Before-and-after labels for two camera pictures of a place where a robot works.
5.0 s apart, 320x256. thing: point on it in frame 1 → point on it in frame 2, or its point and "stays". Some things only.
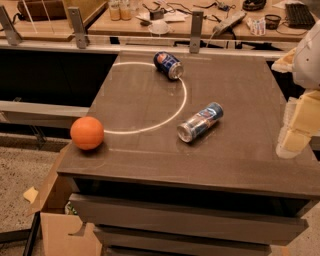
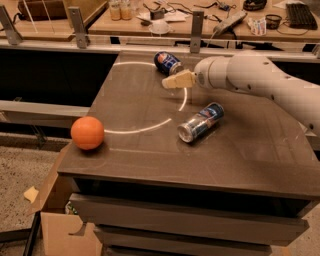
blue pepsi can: (168, 65) stays
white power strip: (228, 23) stays
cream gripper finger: (301, 123) → (185, 79)
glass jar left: (115, 12) stays
